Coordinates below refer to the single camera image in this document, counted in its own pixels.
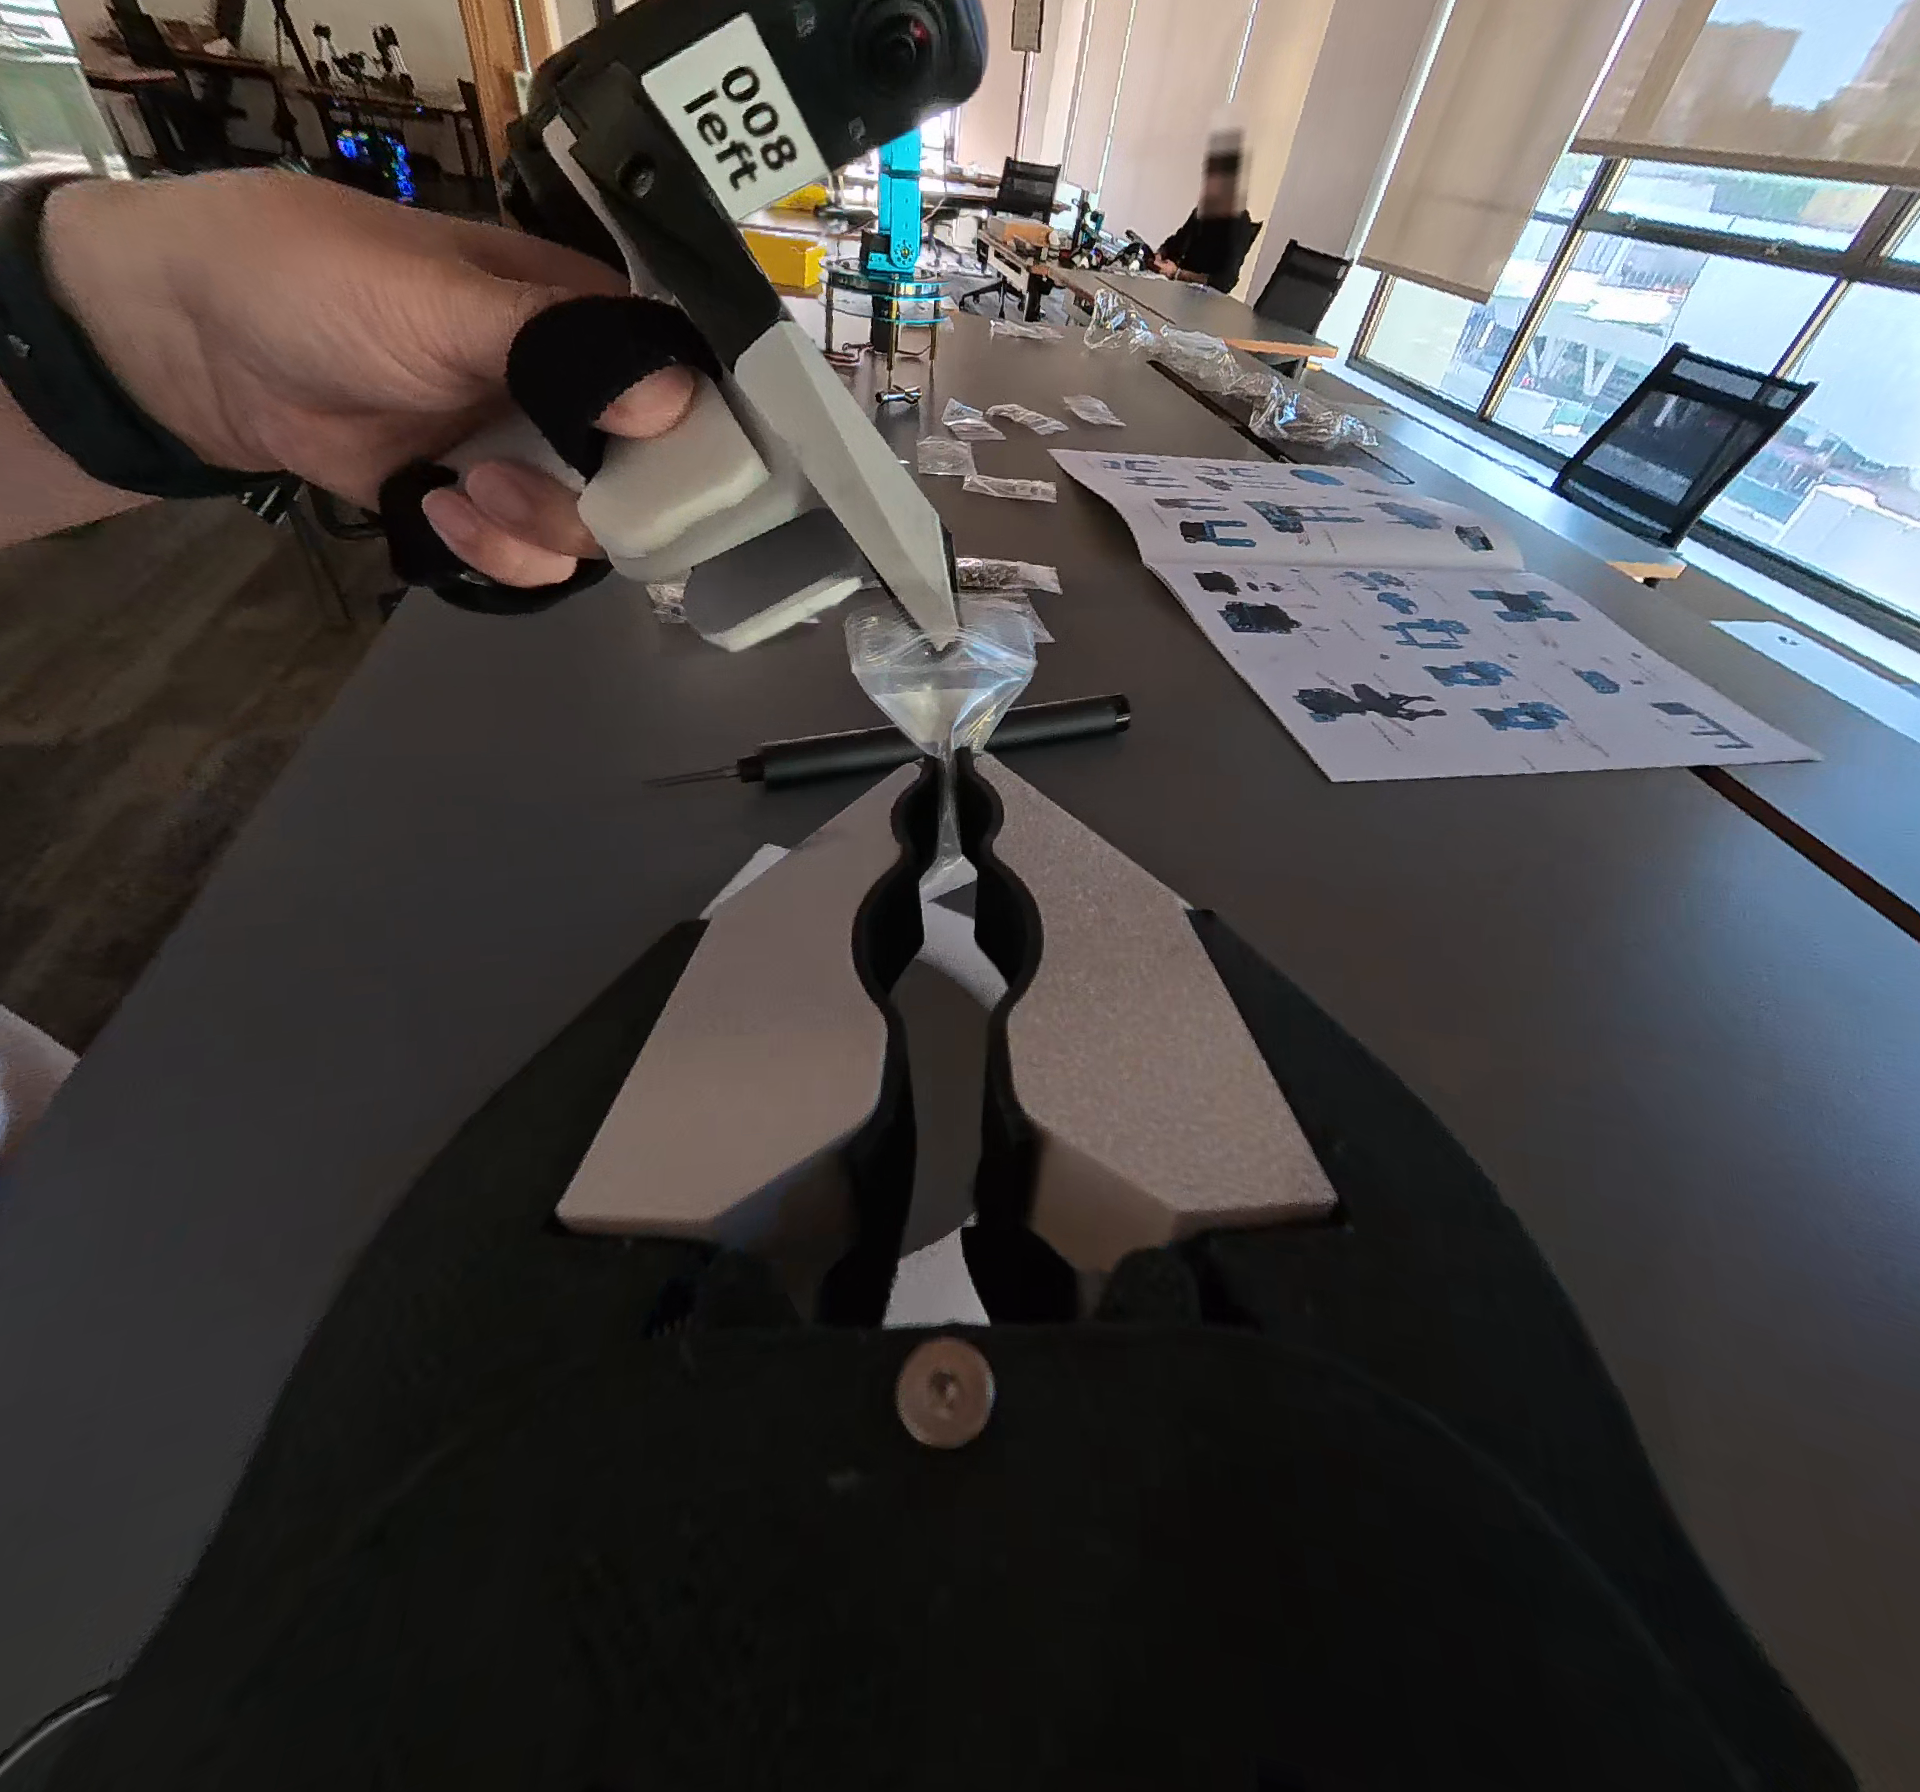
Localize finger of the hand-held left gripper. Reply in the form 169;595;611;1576
732;321;965;654
690;530;889;659

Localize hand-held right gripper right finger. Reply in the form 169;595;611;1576
965;754;1341;1325

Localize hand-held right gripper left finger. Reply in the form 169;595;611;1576
556;758;938;1329

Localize single clear zip bag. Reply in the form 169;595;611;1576
841;595;1044;911

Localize white foam piece with hole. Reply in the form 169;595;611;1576
698;838;1013;1333

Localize person's left forearm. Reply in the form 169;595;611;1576
0;392;112;551

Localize dark grey desk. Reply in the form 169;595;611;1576
0;276;1920;1792

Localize person's left hand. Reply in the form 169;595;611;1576
41;167;702;595

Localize scattered small hardware bags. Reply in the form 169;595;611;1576
645;392;1132;652

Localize crumpled clear plastic wrap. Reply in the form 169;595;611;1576
1083;289;1380;459

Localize open instruction booklet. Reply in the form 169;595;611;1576
1047;449;1823;784

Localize black wristband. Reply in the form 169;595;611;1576
0;176;291;501

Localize beige roller blind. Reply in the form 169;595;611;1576
1355;0;1677;306

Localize black mesh office chair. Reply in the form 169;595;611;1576
1548;344;1818;551

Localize large window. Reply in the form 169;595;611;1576
1347;0;1920;678

